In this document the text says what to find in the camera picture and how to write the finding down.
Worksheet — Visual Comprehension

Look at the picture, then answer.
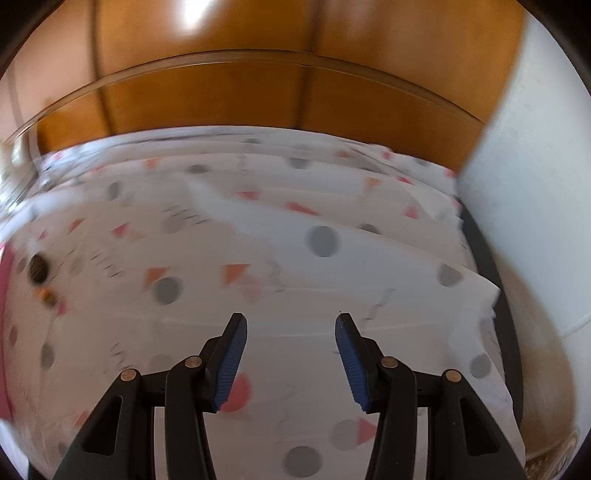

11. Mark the white patterned tablecloth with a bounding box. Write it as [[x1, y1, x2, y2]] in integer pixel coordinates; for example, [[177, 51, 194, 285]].
[[0, 126, 527, 480]]

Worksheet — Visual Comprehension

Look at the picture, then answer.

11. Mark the wooden wardrobe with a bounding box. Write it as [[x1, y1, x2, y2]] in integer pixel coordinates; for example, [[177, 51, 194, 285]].
[[0, 0, 528, 178]]

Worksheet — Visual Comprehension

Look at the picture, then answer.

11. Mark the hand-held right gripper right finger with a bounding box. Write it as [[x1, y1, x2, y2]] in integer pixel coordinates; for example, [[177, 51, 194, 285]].
[[335, 313, 527, 480]]

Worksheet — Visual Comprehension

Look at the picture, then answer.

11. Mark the black table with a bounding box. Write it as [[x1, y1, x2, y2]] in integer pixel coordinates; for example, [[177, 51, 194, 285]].
[[457, 203, 526, 428]]

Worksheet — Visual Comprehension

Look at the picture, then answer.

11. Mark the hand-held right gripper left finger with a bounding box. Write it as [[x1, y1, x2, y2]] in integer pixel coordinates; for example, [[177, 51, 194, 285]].
[[53, 313, 248, 480]]

